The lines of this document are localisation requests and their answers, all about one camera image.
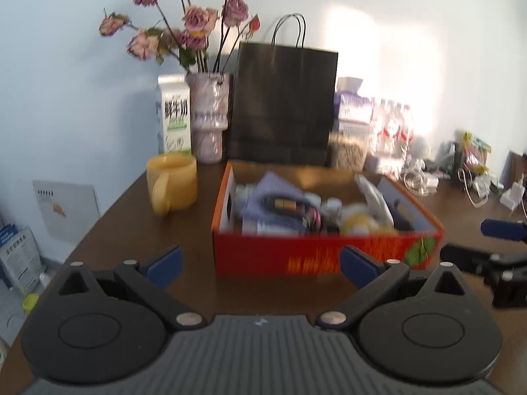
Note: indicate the white flat box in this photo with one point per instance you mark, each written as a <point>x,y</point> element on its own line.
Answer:
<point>355,126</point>

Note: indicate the yellow white plush toy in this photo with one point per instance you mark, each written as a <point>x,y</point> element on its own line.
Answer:
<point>360,220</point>

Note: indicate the white round device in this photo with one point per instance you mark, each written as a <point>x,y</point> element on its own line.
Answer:
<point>420,148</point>

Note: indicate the purple ceramic vase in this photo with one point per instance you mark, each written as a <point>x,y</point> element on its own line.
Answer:
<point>208,119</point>

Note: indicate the black paper bag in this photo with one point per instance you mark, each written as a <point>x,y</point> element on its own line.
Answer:
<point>284,107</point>

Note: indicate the white milk carton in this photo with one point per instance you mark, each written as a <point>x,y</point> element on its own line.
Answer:
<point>175,115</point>

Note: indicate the clear jar of seeds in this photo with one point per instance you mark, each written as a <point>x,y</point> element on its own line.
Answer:
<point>348,152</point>

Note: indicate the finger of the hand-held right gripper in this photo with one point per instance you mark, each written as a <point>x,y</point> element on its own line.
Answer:
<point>502,229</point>
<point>465,257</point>

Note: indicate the purple fabric pouch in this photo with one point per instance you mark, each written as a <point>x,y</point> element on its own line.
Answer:
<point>271,187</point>

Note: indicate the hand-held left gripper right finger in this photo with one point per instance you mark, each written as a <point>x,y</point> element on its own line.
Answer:
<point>358,265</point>

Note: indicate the dark blue fabric case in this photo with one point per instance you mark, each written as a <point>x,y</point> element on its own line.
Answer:
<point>401,216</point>

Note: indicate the yellow snack packet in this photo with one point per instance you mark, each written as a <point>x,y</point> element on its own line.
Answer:
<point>476,152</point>

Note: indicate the dried pink roses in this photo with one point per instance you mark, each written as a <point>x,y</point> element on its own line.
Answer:
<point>189,16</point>

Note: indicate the white panel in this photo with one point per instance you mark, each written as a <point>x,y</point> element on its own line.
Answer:
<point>68,210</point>

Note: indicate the brown board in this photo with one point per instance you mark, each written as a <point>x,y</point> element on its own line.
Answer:
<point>518,164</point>

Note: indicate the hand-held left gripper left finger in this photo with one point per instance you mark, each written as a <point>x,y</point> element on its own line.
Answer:
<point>164,265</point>

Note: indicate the yellow ceramic mug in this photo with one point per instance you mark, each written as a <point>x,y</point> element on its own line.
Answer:
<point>175,183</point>

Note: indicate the purple tissue pack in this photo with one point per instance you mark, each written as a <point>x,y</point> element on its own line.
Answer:
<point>354,105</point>

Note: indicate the pack of water bottles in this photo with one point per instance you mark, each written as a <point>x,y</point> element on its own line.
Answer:
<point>391,127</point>

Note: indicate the white cloth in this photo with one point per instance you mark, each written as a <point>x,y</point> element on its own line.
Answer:
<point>374,197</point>

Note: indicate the blue booklets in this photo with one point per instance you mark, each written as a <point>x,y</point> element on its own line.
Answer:
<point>18,259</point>

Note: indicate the red cardboard box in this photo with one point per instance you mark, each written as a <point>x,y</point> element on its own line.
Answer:
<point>321,251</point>

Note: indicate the white charging dock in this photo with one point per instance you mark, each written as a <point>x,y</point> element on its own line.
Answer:
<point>512,195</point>

